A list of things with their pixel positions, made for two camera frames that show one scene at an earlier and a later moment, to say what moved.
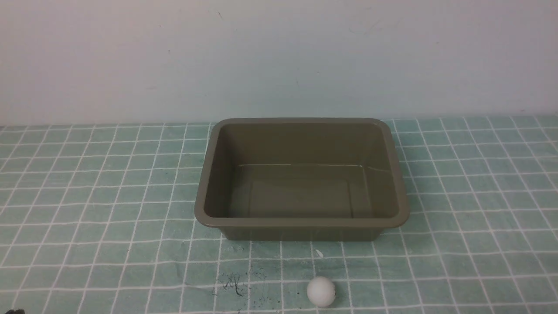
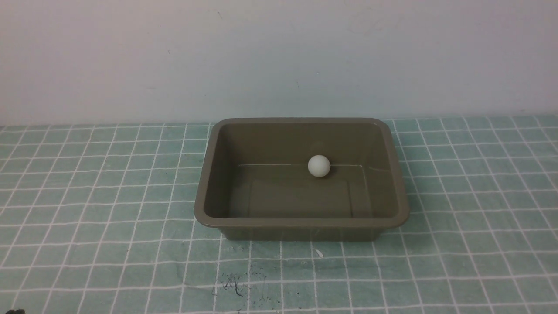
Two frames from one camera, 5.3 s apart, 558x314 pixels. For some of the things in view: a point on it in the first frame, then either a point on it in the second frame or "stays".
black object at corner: x=20 y=311 stays
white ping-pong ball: x=321 y=291 → x=318 y=165
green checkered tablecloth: x=101 y=219 stays
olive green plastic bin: x=301 y=179 stays
